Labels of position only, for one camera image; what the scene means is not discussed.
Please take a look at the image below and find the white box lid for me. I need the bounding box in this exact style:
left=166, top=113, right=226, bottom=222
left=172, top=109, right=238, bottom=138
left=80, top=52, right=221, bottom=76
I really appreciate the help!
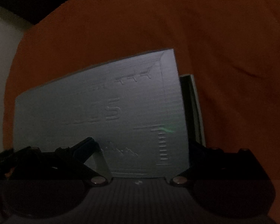
left=13, top=49, right=189, bottom=178

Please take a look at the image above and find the red blanket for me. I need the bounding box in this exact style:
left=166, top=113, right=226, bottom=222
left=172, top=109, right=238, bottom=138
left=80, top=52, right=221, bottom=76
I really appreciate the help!
left=3, top=0, right=280, bottom=223

